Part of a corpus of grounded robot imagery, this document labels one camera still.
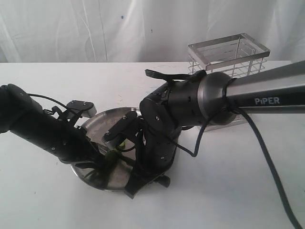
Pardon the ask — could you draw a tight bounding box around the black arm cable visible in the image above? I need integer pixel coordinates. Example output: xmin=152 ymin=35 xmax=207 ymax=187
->
xmin=145 ymin=69 xmax=305 ymax=229
xmin=26 ymin=94 xmax=81 ymax=127

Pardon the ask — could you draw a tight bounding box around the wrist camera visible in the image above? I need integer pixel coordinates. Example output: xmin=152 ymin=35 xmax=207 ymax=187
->
xmin=66 ymin=100 xmax=97 ymax=118
xmin=102 ymin=111 xmax=140 ymax=152

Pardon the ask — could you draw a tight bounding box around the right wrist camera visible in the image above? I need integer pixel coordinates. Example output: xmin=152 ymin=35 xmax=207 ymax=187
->
xmin=102 ymin=111 xmax=140 ymax=152

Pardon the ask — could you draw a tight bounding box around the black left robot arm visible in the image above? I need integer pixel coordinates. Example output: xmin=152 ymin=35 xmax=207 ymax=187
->
xmin=0 ymin=84 xmax=106 ymax=169

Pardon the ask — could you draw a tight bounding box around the wire metal utensil holder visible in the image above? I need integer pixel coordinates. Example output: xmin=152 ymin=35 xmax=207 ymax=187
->
xmin=188 ymin=33 xmax=271 ymax=118

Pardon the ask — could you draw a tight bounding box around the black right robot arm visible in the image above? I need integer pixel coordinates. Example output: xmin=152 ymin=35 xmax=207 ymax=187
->
xmin=124 ymin=61 xmax=305 ymax=198

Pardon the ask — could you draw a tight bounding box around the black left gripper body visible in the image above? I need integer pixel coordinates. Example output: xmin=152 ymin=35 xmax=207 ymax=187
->
xmin=50 ymin=127 xmax=105 ymax=167

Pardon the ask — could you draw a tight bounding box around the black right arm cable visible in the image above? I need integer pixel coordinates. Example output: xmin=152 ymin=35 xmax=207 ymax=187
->
xmin=145 ymin=69 xmax=305 ymax=229

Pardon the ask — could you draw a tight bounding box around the black kitchen knife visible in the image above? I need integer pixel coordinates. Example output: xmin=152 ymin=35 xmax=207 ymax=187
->
xmin=117 ymin=153 xmax=136 ymax=167

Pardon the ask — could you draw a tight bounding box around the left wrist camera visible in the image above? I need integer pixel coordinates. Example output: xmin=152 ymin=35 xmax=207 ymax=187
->
xmin=66 ymin=100 xmax=97 ymax=118

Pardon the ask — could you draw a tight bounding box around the round stainless steel plate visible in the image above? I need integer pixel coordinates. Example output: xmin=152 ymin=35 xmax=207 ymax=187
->
xmin=70 ymin=107 xmax=182 ymax=192

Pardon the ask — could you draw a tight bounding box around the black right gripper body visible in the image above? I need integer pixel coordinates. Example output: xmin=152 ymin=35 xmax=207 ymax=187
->
xmin=133 ymin=126 xmax=181 ymax=177

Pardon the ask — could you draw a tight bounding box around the green chili pepper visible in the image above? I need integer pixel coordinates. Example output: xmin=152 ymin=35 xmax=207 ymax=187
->
xmin=83 ymin=141 xmax=126 ymax=185

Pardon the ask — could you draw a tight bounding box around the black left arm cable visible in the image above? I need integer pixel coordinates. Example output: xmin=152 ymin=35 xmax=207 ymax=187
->
xmin=26 ymin=94 xmax=81 ymax=127

